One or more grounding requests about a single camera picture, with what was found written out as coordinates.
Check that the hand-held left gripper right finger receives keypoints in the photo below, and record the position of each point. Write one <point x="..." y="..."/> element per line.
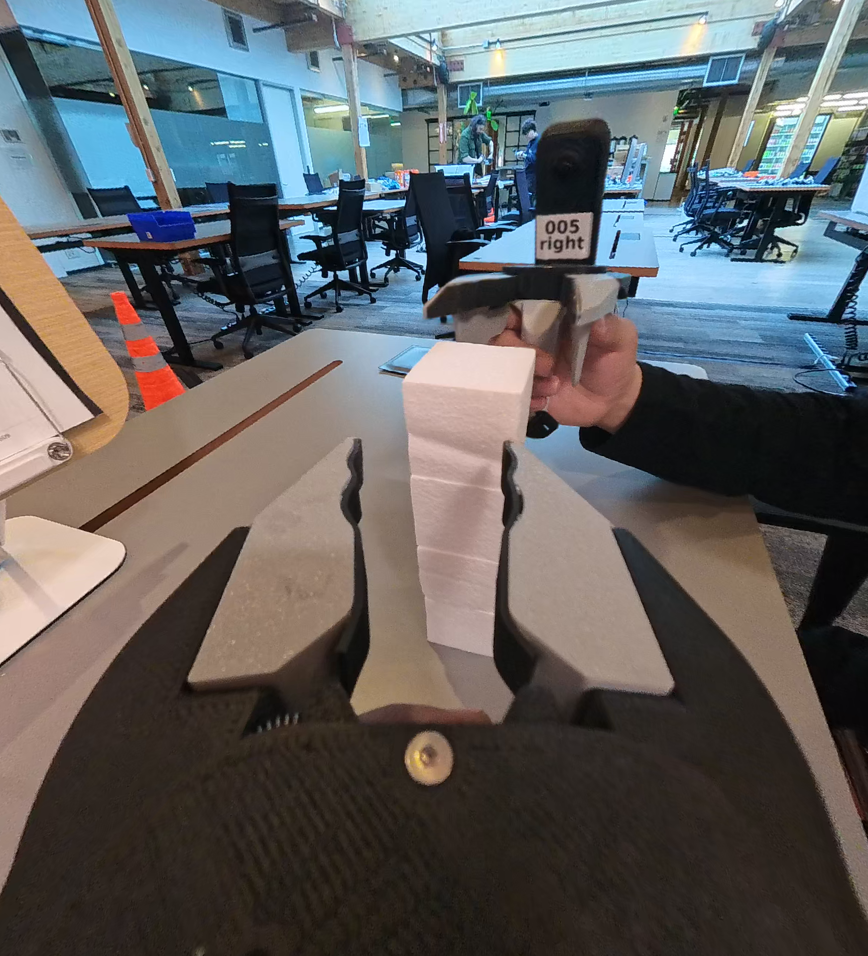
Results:
<point x="583" y="597"/>

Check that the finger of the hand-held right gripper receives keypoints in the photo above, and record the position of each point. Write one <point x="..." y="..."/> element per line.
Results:
<point x="482" y="327"/>

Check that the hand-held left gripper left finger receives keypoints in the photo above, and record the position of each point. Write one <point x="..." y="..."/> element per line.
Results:
<point x="284" y="597"/>

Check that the person's right forearm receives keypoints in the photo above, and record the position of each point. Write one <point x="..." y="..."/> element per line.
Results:
<point x="762" y="441"/>

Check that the person's right hand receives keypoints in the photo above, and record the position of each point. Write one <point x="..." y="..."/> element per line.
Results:
<point x="605" y="373"/>

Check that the grey flat pouch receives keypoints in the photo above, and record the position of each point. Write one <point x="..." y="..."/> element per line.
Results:
<point x="404" y="360"/>

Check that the wood-edged background desk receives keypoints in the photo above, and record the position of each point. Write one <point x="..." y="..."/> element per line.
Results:
<point x="628" y="254"/>

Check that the wooden top background desk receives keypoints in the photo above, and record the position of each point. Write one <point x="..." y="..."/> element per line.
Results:
<point x="202" y="233"/>
<point x="770" y="190"/>

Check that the white wooden document stand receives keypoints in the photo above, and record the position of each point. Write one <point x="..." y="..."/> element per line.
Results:
<point x="45" y="567"/>

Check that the orange traffic cone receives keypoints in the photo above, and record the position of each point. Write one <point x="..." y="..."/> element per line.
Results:
<point x="148" y="358"/>

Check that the person's dark clothing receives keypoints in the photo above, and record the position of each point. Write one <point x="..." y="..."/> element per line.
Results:
<point x="859" y="747"/>

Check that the blue storage bin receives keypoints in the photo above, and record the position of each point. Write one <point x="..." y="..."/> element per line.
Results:
<point x="161" y="226"/>

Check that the printed instruction sheet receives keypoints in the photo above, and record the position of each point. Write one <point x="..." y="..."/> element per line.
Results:
<point x="8" y="388"/>

